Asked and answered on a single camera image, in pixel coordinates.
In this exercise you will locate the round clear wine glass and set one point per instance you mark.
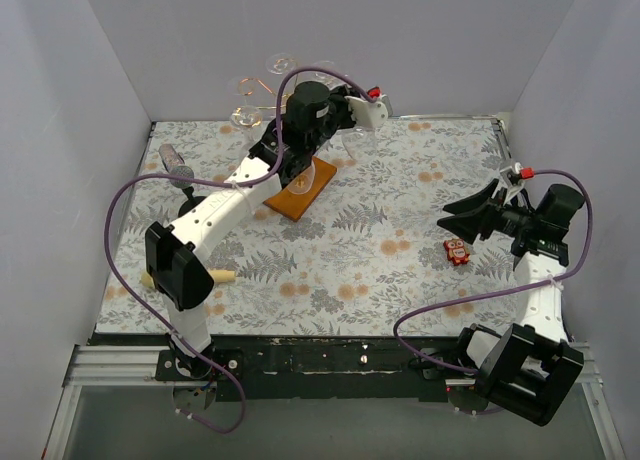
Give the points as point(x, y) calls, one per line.
point(245, 115)

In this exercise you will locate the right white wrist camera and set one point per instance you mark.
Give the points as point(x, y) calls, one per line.
point(515, 175)

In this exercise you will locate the floral patterned table mat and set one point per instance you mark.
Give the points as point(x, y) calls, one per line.
point(368, 251)

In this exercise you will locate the gold wire wine glass rack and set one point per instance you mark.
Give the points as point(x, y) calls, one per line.
point(296, 198)

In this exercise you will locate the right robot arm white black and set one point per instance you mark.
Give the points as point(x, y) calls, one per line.
point(529, 369)

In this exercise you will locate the microphone on black stand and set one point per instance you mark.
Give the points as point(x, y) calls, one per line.
point(182, 174)

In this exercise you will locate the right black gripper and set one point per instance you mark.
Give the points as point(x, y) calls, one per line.
point(493, 213)

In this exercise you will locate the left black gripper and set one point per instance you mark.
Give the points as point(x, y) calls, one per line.
point(343, 104)

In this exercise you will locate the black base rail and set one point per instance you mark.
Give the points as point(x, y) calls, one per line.
point(274, 368)

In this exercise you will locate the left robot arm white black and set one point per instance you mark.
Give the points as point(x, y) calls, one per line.
point(175, 254)

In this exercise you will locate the red owl toy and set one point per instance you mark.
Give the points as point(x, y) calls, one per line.
point(456, 251)

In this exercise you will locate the wooden pestle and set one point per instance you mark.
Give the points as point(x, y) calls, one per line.
point(219, 276)

